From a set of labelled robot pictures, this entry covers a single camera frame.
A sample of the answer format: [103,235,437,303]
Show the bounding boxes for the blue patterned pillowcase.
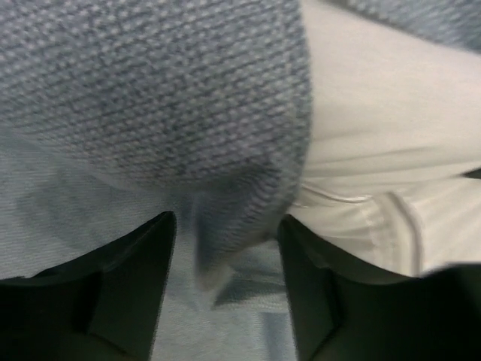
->
[0,0,481,361]

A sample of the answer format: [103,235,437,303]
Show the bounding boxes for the white pillow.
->
[290,1,480,276]

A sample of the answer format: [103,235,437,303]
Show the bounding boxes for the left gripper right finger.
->
[279,216,480,360]

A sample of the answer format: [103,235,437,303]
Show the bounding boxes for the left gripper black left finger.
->
[1,212,176,360]

